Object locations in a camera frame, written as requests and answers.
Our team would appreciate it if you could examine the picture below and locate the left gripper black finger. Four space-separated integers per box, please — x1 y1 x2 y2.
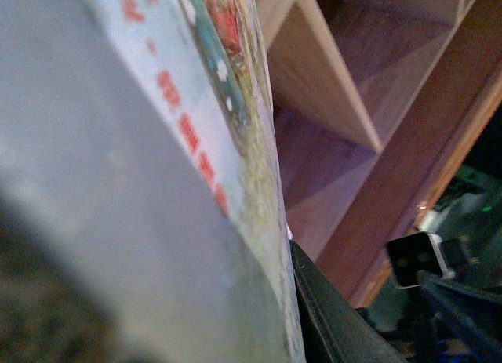
289 240 406 363

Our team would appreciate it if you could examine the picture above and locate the white book red lettering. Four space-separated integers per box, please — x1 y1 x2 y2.
1 0 305 362

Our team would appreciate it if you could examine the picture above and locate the left wooden shelf cabinet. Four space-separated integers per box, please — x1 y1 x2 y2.
256 0 501 307

